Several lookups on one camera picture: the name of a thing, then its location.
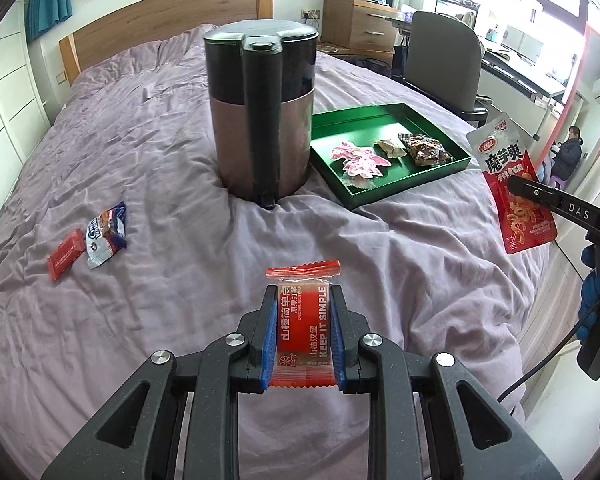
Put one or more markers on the gold green snack packet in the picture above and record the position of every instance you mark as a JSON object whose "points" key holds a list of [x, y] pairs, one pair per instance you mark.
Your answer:
{"points": [[392, 148]]}

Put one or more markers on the blue white gloved right hand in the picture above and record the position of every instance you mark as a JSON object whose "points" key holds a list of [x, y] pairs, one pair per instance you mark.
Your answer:
{"points": [[590, 294]]}

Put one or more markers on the black and bronze trash bin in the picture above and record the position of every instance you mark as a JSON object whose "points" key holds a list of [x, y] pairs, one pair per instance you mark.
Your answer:
{"points": [[261, 81]]}

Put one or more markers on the silver blue cookie packet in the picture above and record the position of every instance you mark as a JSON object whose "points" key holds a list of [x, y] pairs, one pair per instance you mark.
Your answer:
{"points": [[105, 235]]}

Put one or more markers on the purple bed duvet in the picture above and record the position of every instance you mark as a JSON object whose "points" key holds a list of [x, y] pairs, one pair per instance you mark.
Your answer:
{"points": [[427, 267]]}

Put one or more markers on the brown chocolate snack packet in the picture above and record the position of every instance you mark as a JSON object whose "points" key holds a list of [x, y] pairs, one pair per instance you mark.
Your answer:
{"points": [[424, 150]]}

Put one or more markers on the white desk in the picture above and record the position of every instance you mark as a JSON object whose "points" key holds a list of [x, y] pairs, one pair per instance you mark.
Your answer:
{"points": [[519, 73]]}

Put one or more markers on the wooden drawer nightstand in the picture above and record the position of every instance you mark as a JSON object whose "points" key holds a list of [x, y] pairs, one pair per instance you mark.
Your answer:
{"points": [[359, 28]]}

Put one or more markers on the grey office chair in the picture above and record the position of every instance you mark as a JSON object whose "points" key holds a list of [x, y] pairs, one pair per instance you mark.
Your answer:
{"points": [[443, 62]]}

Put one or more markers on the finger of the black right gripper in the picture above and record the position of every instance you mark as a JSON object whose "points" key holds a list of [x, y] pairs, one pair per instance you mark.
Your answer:
{"points": [[565, 205]]}

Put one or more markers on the red spicy strip snack packet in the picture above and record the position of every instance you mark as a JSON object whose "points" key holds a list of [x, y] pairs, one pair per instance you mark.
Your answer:
{"points": [[506, 165]]}

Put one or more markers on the person in dark jacket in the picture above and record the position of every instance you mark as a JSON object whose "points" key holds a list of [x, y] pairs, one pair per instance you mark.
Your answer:
{"points": [[568, 155]]}

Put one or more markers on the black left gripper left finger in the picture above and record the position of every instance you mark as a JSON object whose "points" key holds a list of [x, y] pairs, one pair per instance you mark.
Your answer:
{"points": [[177, 406]]}

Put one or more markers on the pink My Melody snack bag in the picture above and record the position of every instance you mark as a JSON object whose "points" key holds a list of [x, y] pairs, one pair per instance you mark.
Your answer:
{"points": [[359, 162]]}

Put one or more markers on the small red hawthorn snack packet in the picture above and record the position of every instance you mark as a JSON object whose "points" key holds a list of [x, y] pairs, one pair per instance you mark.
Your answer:
{"points": [[303, 351]]}

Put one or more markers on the white sliding wardrobe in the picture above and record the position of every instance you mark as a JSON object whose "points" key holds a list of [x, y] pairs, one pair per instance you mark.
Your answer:
{"points": [[23, 120]]}

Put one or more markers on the green tray box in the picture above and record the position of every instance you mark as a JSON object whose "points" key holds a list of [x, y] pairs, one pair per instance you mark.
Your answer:
{"points": [[363, 126]]}

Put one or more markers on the dark red snack packet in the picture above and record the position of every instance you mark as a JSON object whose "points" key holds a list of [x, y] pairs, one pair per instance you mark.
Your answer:
{"points": [[63, 257]]}

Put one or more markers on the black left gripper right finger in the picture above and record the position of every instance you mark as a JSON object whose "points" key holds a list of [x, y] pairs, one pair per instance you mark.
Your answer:
{"points": [[429, 417]]}

